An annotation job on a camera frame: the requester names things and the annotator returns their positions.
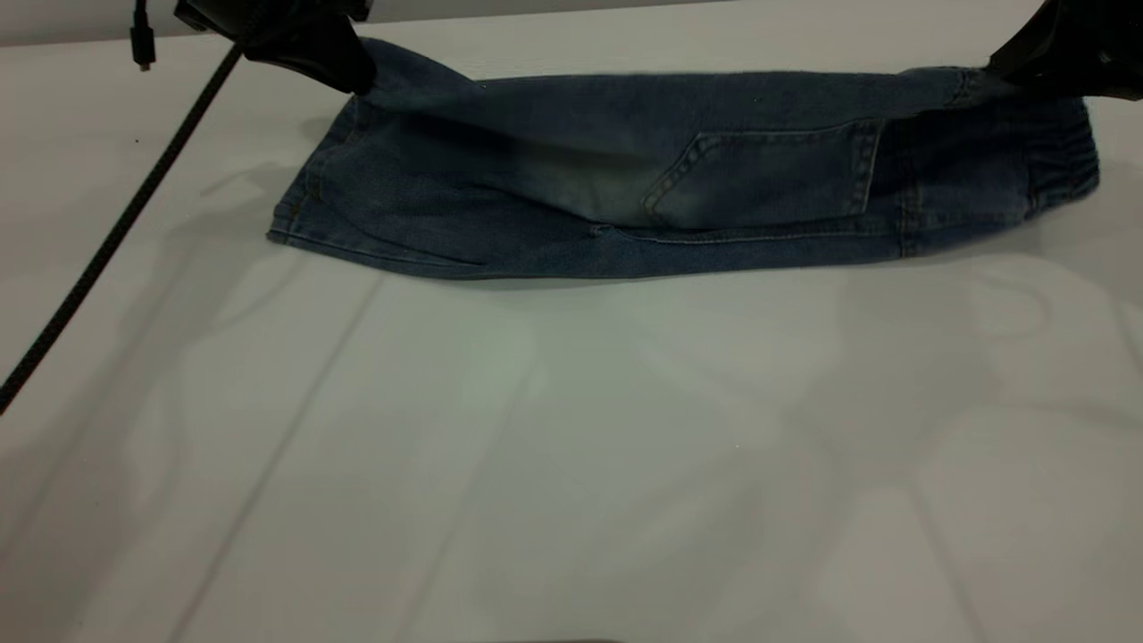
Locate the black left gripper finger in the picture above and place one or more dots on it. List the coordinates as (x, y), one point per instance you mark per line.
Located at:
(321, 54)

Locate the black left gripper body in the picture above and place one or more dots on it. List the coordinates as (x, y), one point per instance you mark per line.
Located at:
(268, 11)

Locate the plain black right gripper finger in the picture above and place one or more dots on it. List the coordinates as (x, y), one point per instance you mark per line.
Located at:
(1063, 54)

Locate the blue denim pants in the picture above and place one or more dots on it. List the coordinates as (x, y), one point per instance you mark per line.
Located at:
(536, 179)

